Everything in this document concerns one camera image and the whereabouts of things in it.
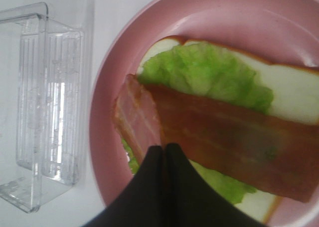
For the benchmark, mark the pink round plate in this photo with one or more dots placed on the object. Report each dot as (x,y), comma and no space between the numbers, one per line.
(281,31)

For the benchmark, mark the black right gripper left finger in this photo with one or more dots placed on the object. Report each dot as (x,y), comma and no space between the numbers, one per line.
(140,203)

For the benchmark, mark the bacon strip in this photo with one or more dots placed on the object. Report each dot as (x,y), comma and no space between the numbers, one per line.
(273,155)
(136,118)

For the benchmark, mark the green lettuce leaf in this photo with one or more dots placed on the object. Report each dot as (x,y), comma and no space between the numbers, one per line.
(205,70)

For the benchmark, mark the clear left plastic tray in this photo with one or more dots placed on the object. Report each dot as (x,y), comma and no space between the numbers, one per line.
(42,100)

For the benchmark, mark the bread slice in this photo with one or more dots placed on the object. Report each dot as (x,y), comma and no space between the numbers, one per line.
(296,98)

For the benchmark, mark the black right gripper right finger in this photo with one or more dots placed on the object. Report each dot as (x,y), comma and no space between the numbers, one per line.
(193,203)

